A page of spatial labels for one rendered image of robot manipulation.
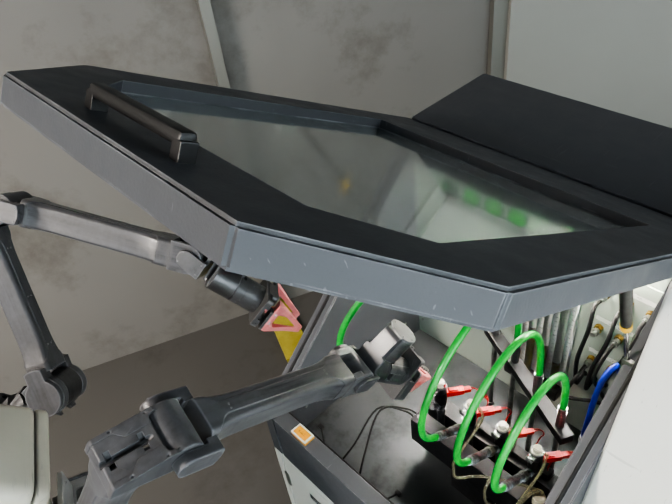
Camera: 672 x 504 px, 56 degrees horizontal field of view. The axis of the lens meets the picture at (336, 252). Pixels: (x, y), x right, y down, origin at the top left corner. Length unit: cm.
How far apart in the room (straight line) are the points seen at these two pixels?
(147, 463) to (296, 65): 200
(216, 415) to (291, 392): 15
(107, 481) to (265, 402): 25
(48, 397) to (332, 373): 60
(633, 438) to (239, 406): 66
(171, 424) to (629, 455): 77
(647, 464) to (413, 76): 202
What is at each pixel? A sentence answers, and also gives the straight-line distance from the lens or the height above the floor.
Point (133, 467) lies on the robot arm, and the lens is 86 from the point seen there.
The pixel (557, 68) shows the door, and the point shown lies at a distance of 322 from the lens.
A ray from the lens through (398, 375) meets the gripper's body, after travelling 124.
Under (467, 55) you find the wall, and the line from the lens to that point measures 296.
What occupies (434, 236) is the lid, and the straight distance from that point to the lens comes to 64.
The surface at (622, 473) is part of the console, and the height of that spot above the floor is 118.
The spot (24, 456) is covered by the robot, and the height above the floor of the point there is 133.
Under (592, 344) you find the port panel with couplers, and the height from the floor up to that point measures 114.
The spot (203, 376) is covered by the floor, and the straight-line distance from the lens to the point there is 302.
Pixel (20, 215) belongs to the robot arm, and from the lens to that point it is 135.
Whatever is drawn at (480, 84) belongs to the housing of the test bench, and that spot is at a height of 150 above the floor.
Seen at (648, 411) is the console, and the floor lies 133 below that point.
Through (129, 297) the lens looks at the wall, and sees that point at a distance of 303.
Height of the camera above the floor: 223
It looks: 40 degrees down
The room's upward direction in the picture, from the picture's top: 8 degrees counter-clockwise
